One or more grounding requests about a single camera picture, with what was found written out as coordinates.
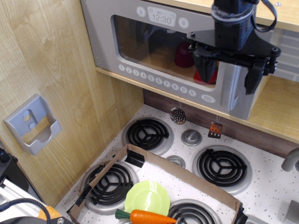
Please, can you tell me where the orange toy carrot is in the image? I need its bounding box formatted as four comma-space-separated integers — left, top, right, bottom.
115, 209, 177, 224

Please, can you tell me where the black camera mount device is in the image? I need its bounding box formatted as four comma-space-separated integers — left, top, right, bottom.
0, 148, 29, 191

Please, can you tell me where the orange toy spatula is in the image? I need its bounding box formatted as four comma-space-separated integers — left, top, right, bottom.
208, 115, 223, 139

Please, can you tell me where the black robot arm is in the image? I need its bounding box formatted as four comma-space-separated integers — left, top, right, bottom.
187, 0, 281, 95

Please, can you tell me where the black burner front right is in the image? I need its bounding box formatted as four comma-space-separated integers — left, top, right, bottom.
168, 199, 221, 224

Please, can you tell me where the dark red toy vegetable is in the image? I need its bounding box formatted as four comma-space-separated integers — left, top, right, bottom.
174, 42, 194, 68

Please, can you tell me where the silver microwave door handle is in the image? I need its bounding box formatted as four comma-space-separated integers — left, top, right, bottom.
219, 63, 248, 114

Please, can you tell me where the black braided cable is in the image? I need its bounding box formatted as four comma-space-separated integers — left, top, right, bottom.
0, 198, 52, 224

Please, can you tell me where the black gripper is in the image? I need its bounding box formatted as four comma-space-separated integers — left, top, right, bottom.
187, 9, 281, 95

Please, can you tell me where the grey toy microwave door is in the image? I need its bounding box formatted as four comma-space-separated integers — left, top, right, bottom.
80, 0, 274, 121

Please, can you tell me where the grey toy faucet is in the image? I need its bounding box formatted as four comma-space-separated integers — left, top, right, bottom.
281, 148, 299, 172

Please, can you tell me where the brown cardboard tray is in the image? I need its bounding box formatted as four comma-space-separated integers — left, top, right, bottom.
67, 144, 248, 224

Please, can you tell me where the grey stove knob lower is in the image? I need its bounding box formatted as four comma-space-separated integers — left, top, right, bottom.
166, 155, 185, 168

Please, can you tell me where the red toy pepper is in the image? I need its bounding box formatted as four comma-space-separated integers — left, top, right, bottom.
193, 70, 218, 85

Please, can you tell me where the light green toy plate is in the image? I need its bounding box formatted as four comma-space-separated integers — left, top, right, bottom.
124, 181, 170, 216

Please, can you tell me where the grey stove knob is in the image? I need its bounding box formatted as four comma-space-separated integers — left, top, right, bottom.
181, 130, 202, 146
166, 155, 185, 168

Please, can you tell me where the grey wall phone holder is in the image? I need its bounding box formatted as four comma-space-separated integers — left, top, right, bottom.
4, 94, 62, 155

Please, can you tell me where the black burner front left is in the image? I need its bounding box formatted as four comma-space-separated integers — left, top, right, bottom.
85, 161, 139, 215

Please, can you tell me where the black burner back right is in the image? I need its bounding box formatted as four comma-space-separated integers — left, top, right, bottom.
192, 145, 253, 196

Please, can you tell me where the toy metal strainer spoon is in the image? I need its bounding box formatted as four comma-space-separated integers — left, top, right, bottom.
170, 102, 186, 125

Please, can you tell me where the grey stove knob upper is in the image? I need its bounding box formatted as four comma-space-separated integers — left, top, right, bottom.
181, 130, 202, 146

